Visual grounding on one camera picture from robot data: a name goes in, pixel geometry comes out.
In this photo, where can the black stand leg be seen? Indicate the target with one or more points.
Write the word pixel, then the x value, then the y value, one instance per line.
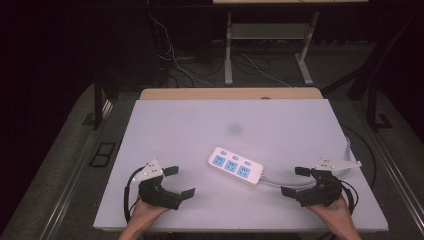
pixel 97 100
pixel 372 100

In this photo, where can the aluminium floor rail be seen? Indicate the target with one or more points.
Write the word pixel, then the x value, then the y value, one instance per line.
pixel 76 166
pixel 396 173

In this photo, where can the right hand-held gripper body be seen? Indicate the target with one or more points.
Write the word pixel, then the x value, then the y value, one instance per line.
pixel 325 193

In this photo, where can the white power strip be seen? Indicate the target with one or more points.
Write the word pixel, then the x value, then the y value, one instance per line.
pixel 235 165

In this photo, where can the person's left hand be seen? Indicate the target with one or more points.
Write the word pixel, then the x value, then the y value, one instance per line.
pixel 146 211

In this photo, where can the grey metal desk frame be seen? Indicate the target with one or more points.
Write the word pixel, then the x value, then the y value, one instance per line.
pixel 266 31

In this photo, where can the black floor frame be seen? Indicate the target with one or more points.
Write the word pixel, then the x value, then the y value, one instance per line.
pixel 102 154

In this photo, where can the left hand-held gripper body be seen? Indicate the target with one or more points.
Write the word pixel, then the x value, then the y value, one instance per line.
pixel 156 195

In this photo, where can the person's right hand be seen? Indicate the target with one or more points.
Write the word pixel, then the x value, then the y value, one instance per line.
pixel 335 211

